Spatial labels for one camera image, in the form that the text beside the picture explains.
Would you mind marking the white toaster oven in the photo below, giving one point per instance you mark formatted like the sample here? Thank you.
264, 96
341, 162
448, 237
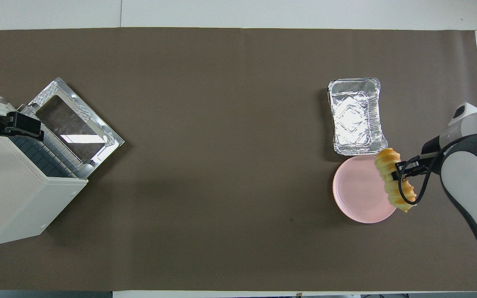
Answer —
10, 198

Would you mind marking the golden ridged bread loaf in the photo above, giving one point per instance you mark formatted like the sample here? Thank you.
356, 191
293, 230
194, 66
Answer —
387, 159

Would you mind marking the aluminium foil tray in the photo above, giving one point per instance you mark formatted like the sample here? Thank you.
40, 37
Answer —
354, 118

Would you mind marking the brown table mat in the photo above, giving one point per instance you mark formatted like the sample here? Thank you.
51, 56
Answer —
205, 186

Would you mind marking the glass oven door metal frame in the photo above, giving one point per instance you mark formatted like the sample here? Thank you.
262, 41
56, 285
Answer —
73, 124

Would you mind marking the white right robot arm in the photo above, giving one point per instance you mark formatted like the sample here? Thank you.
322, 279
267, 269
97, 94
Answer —
470, 174

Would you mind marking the pink round plate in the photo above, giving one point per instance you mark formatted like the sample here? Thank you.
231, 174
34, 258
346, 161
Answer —
358, 190

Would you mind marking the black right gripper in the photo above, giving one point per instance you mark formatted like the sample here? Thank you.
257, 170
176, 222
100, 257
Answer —
433, 151

